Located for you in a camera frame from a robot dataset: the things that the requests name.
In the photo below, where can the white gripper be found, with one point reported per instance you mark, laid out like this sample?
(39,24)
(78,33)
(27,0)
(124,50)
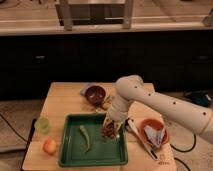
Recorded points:
(118,110)

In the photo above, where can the dark red grape bunch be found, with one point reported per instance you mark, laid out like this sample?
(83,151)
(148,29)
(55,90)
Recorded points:
(109,130)

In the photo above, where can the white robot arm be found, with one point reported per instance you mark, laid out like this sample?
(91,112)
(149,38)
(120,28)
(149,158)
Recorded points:
(131,88)

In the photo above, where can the green plastic tray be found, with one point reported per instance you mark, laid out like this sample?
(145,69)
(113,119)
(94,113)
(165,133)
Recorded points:
(103,151)

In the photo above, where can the yellow fruit piece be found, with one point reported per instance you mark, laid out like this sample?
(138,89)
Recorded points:
(106,105)

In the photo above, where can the dark purple bowl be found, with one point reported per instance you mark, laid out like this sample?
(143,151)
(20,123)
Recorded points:
(95,95)

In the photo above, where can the orange bowl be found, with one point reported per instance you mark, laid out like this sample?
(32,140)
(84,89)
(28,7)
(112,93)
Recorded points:
(156,124)

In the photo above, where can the light blue plate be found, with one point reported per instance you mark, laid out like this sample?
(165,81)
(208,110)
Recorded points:
(85,88)

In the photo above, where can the green chili pepper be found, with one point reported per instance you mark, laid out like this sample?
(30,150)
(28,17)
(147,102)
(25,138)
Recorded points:
(85,133)

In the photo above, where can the grey crumpled cloth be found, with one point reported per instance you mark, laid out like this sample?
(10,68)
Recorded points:
(155,136)

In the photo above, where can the orange peach fruit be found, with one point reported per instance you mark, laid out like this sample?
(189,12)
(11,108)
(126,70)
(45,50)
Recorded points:
(49,146)

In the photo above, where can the small green cup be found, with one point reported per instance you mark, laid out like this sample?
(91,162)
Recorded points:
(42,125)

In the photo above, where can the wooden stool frame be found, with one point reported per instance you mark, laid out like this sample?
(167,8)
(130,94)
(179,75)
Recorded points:
(94,12)

